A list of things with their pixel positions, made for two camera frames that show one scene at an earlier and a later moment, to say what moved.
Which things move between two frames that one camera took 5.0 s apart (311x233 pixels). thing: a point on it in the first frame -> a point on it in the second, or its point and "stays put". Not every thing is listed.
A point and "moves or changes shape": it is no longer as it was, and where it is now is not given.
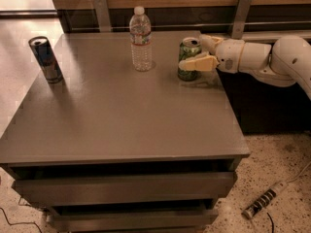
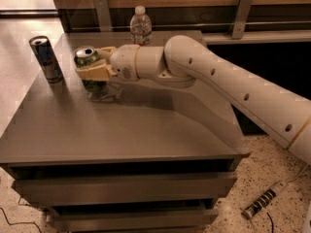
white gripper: x=228 y=54 -> x=123 y=63
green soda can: x=190 y=47 moves or changes shape
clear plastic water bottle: x=140 y=30 stays put
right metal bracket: x=242 y=14 stays put
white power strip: x=262 y=200 stays put
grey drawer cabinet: x=126 y=132 stays put
